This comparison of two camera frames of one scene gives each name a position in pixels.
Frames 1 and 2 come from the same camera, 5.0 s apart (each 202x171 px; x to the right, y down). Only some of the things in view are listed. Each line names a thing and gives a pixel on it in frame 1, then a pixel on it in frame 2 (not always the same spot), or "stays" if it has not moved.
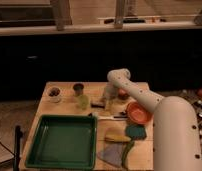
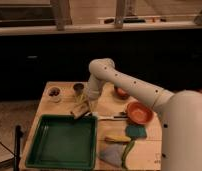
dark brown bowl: x=123 y=96 stays
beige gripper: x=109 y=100 to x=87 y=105
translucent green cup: x=83 y=101 stays
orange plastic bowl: x=138 y=114 stays
